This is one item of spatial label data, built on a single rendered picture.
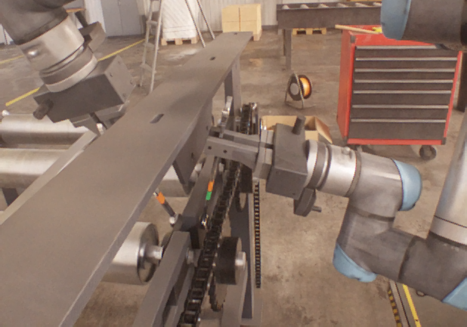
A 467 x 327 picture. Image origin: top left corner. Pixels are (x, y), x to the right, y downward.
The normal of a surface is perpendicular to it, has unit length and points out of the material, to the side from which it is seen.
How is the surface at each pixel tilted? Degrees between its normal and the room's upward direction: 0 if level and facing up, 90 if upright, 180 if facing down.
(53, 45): 93
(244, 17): 90
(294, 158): 16
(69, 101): 107
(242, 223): 90
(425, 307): 0
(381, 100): 90
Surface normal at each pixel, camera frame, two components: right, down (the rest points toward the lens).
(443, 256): -0.69, -0.17
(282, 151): 0.18, -0.83
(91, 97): -0.15, 0.66
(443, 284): -0.67, 0.09
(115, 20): -0.18, 0.42
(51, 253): -0.07, -0.91
